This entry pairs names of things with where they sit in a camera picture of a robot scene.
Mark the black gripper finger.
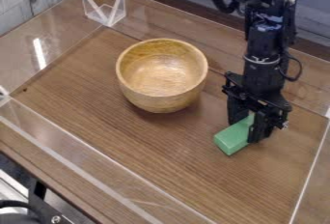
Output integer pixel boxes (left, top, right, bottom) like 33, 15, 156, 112
248, 111, 276, 143
228, 97, 250, 125

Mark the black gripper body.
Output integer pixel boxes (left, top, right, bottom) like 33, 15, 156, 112
222, 55, 295, 128

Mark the green rectangular block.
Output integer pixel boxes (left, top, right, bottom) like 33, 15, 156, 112
214, 115, 254, 155

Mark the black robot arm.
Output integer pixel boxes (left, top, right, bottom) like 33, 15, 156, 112
212, 0, 301, 143

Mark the brown wooden bowl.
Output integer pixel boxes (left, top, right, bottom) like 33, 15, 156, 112
117, 38, 209, 113

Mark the clear acrylic front wall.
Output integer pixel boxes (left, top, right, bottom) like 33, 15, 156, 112
0, 97, 216, 224

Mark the black metal table bracket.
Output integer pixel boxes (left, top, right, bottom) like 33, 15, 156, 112
29, 181, 75, 224

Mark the black cable lower left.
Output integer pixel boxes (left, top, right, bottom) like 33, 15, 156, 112
0, 199, 45, 224

